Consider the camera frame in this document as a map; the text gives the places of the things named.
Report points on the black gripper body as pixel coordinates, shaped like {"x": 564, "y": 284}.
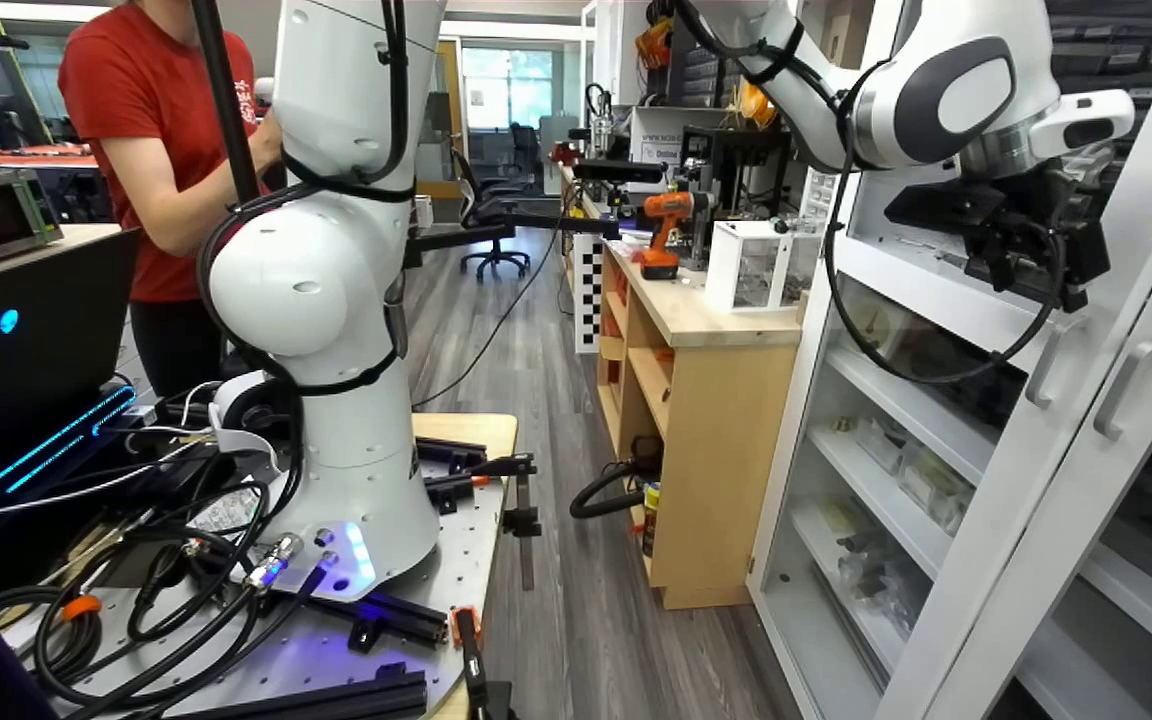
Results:
{"x": 1050, "y": 207}

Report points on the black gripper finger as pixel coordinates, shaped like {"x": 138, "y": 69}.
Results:
{"x": 1071, "y": 284}
{"x": 1018, "y": 277}

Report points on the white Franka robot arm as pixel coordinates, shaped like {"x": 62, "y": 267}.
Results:
{"x": 323, "y": 280}

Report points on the bare person forearm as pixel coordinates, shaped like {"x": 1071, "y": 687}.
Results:
{"x": 177, "y": 215}

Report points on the black labelled drawer organizer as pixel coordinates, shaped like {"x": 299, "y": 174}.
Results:
{"x": 1123, "y": 43}

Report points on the clear plastic parts bag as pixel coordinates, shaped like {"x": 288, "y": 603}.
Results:
{"x": 920, "y": 480}
{"x": 882, "y": 580}

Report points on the white shelf cabinet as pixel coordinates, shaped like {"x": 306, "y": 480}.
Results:
{"x": 882, "y": 501}

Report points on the white box clear windows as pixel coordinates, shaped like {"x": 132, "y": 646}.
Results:
{"x": 720, "y": 267}

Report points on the yellow tool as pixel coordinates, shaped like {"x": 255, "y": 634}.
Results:
{"x": 757, "y": 105}

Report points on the wooden workbench with shelves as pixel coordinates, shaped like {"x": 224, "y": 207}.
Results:
{"x": 720, "y": 442}

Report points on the orange tool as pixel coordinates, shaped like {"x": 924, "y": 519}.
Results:
{"x": 656, "y": 43}

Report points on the black white checkerboard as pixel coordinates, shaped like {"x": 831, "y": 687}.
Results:
{"x": 588, "y": 295}

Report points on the black office chair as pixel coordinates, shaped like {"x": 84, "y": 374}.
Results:
{"x": 496, "y": 253}

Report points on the black table clamp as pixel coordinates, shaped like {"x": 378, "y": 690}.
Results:
{"x": 457, "y": 484}
{"x": 396, "y": 618}

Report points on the black clamp orange tip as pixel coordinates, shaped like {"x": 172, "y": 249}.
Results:
{"x": 470, "y": 653}

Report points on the person in red shirt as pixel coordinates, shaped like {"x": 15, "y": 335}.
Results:
{"x": 138, "y": 82}

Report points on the black monitor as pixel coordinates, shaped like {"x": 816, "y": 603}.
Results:
{"x": 43, "y": 360}

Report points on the black controller box blue light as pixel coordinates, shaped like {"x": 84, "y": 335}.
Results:
{"x": 31, "y": 463}

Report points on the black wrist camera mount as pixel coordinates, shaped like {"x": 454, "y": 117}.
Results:
{"x": 937, "y": 202}

